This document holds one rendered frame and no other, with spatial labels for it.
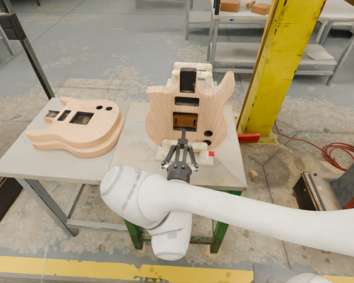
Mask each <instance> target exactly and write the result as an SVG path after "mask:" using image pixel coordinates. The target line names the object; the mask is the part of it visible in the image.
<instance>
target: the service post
mask: <svg viewBox="0 0 354 283"><path fill-rule="evenodd" d="M0 4H1V6H2V8H3V10H4V13H0V25H1V27H2V29H3V30H4V32H5V34H6V36H7V38H8V39H9V40H19V42H20V44H21V46H22V48H23V50H24V52H25V54H26V56H27V58H28V60H29V62H30V64H31V66H32V68H33V70H34V72H35V74H36V76H37V78H38V80H39V82H40V84H41V86H42V88H43V90H44V91H45V93H46V95H47V97H48V99H49V101H50V100H51V98H55V95H54V93H53V91H52V89H51V86H50V84H49V82H48V80H47V78H46V76H45V74H44V72H43V70H42V68H41V65H40V63H39V61H38V59H37V57H36V55H35V53H34V51H33V49H32V47H31V44H30V42H29V40H28V38H27V36H26V34H25V32H24V30H23V28H22V26H21V23H20V21H19V19H18V17H17V15H16V12H15V10H14V9H13V6H12V4H11V2H10V0H0Z"/></svg>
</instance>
